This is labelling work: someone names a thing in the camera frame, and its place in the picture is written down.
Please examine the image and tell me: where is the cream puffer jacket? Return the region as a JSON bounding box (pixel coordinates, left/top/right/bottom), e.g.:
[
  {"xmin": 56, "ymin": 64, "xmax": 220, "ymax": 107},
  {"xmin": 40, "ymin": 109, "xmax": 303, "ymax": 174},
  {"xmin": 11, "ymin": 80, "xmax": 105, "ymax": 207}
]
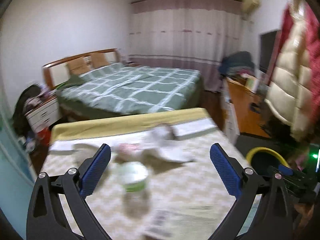
[{"xmin": 265, "ymin": 5, "xmax": 315, "ymax": 140}]

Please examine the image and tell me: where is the yellow-rimmed trash bin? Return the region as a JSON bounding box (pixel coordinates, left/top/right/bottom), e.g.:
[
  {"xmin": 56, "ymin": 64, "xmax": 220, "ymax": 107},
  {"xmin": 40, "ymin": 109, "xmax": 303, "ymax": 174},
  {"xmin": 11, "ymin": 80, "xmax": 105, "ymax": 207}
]
[{"xmin": 246, "ymin": 147, "xmax": 290, "ymax": 178}]

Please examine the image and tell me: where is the wooden desk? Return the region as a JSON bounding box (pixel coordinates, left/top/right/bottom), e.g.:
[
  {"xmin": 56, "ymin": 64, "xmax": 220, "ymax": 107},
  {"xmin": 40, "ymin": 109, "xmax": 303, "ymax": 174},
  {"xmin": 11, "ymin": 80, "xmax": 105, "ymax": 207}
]
[{"xmin": 225, "ymin": 76, "xmax": 272, "ymax": 138}]

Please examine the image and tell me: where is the wall air conditioner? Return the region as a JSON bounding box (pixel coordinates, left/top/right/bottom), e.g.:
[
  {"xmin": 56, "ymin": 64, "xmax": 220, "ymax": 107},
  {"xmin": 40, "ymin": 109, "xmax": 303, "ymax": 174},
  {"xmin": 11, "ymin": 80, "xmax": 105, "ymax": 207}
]
[{"xmin": 240, "ymin": 0, "xmax": 260, "ymax": 15}]

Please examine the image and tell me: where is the pile of dark clothes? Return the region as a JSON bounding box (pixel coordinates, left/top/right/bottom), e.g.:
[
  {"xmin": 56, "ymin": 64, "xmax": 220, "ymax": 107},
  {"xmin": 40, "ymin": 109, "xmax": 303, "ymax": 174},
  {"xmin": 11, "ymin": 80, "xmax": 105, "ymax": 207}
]
[{"xmin": 12, "ymin": 84, "xmax": 50, "ymax": 135}]

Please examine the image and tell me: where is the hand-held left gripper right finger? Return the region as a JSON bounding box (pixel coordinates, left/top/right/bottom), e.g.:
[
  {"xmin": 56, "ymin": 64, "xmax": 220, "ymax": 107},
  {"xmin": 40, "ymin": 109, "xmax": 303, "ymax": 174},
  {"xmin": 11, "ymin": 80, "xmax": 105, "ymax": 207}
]
[{"xmin": 209, "ymin": 143, "xmax": 294, "ymax": 240}]

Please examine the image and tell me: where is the red bucket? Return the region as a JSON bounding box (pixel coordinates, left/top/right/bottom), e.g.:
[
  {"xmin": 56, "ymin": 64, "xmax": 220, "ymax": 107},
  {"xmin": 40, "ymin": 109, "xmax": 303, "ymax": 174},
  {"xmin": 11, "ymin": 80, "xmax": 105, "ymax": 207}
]
[{"xmin": 37, "ymin": 127, "xmax": 52, "ymax": 145}]

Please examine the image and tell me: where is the black television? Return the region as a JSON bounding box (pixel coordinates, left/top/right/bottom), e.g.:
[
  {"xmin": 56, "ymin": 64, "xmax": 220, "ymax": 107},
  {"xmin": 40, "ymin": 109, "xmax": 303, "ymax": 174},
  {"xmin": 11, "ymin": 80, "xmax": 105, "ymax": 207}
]
[{"xmin": 259, "ymin": 30, "xmax": 282, "ymax": 73}]

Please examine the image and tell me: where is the dark green cloth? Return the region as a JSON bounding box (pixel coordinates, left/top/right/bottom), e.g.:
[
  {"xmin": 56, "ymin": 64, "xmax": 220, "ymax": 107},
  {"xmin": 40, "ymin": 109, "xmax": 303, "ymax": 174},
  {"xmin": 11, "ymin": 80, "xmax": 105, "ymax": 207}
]
[{"xmin": 67, "ymin": 74, "xmax": 84, "ymax": 84}]

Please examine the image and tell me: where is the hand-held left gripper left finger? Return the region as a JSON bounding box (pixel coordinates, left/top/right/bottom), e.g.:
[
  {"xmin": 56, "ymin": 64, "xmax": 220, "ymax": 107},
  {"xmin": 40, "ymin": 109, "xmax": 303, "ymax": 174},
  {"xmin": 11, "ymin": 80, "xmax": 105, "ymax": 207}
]
[{"xmin": 26, "ymin": 144, "xmax": 112, "ymax": 240}]

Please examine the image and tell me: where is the wooden bed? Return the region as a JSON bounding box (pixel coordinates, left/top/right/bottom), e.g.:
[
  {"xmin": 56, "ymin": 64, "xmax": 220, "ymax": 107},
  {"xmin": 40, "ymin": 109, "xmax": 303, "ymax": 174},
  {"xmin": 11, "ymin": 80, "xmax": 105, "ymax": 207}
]
[{"xmin": 42, "ymin": 48, "xmax": 204, "ymax": 120}]

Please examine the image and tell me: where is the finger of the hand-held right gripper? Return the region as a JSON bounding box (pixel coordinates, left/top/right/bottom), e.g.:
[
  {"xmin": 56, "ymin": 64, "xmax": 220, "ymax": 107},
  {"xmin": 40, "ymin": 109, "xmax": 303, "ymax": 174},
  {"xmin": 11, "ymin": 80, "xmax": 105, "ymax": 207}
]
[{"xmin": 267, "ymin": 165, "xmax": 292, "ymax": 180}]

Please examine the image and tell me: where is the red puffer jacket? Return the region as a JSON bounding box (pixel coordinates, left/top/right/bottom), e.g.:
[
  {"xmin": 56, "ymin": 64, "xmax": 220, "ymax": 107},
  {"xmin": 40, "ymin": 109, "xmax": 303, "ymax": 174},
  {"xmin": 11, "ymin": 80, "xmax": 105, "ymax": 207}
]
[{"xmin": 281, "ymin": 0, "xmax": 320, "ymax": 120}]

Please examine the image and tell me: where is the pink and white curtain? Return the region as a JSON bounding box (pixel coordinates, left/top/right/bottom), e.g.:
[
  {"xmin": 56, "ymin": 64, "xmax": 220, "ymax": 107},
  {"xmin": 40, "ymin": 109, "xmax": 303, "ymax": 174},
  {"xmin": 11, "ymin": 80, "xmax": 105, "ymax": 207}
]
[{"xmin": 130, "ymin": 0, "xmax": 250, "ymax": 92}]

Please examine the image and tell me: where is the heap of folded clothes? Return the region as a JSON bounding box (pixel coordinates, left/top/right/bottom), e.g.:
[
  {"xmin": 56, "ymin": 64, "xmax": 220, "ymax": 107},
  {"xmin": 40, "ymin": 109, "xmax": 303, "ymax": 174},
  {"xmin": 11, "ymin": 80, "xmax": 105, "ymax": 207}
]
[{"xmin": 219, "ymin": 51, "xmax": 255, "ymax": 78}]

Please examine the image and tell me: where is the green paper cup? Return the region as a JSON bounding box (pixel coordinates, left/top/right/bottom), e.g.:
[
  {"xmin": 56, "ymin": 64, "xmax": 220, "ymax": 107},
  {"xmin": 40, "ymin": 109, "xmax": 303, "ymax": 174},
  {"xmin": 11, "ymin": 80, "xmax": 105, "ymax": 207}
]
[{"xmin": 117, "ymin": 161, "xmax": 149, "ymax": 193}]

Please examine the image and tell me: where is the brown cat pillow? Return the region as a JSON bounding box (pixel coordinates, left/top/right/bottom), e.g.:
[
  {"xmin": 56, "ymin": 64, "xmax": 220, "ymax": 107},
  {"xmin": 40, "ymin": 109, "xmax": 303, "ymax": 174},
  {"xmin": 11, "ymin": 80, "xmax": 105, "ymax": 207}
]
[
  {"xmin": 90, "ymin": 52, "xmax": 109, "ymax": 67},
  {"xmin": 66, "ymin": 57, "xmax": 87, "ymax": 73}
]

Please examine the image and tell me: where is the wardrobe sliding door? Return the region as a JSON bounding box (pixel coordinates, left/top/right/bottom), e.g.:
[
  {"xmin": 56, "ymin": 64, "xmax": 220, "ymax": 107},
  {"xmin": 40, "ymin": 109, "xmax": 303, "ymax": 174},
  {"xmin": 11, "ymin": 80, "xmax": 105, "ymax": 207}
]
[{"xmin": 0, "ymin": 100, "xmax": 38, "ymax": 205}]

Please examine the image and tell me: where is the white paper cup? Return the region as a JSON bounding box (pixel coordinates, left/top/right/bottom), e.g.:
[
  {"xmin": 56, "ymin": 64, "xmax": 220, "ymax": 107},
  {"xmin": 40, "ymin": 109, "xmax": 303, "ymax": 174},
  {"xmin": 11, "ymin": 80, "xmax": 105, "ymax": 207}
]
[{"xmin": 147, "ymin": 124, "xmax": 177, "ymax": 143}]

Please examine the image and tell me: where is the white nightstand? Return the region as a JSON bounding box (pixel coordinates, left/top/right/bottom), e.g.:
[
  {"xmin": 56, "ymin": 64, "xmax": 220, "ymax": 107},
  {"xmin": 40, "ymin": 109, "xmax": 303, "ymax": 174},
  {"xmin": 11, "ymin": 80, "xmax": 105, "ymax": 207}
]
[{"xmin": 25, "ymin": 96, "xmax": 62, "ymax": 133}]

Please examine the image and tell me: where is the pink packet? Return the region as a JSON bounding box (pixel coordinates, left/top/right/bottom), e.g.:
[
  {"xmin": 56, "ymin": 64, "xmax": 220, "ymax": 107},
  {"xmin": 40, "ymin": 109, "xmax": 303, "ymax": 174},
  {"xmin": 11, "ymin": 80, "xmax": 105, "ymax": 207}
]
[{"xmin": 117, "ymin": 142, "xmax": 140, "ymax": 155}]

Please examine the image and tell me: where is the patterned tablecloth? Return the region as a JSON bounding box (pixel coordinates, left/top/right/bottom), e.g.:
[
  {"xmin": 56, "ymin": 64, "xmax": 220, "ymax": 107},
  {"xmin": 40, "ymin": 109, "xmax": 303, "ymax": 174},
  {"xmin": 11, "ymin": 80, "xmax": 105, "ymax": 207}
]
[{"xmin": 41, "ymin": 107, "xmax": 263, "ymax": 240}]

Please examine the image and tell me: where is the green plaid duvet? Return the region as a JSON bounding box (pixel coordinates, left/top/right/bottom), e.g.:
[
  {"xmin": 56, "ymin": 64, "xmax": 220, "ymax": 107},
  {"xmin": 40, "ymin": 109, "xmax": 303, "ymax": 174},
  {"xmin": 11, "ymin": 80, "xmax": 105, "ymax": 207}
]
[{"xmin": 56, "ymin": 62, "xmax": 202, "ymax": 114}]

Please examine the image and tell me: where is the white drawer cabinet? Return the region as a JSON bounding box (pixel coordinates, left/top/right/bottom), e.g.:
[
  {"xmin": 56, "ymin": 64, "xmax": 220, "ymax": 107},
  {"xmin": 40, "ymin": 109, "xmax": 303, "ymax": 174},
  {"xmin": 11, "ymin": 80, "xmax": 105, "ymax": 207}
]
[{"xmin": 222, "ymin": 90, "xmax": 240, "ymax": 143}]

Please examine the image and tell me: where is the green book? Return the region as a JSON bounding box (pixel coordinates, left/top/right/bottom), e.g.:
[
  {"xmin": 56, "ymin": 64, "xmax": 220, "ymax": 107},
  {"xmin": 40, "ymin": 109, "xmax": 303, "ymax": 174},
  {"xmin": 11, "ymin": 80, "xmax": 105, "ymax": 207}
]
[{"xmin": 246, "ymin": 76, "xmax": 258, "ymax": 93}]

